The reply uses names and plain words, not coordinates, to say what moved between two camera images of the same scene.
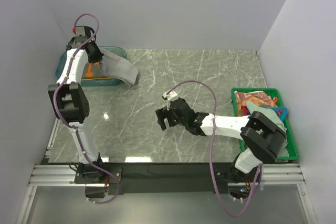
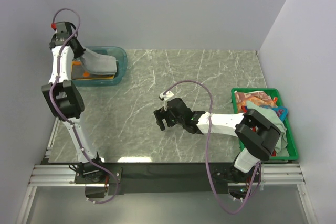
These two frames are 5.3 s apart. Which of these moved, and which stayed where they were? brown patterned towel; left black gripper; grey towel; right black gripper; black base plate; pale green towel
Moved: grey towel; left black gripper
Stayed: pale green towel; brown patterned towel; right black gripper; black base plate
